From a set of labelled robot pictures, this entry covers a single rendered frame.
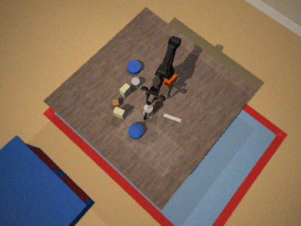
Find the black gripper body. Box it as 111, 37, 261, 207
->
141, 85, 166, 101

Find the beige rectangular block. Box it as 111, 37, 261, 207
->
113, 107, 126, 120
119, 83, 131, 98

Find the small brown cube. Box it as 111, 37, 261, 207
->
112, 99, 120, 108

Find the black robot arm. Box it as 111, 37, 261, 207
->
149, 36, 181, 95

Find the grey cylinder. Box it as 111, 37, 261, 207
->
131, 78, 140, 88

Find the blue short cylinder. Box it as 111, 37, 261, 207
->
127, 60, 141, 75
128, 123, 144, 139

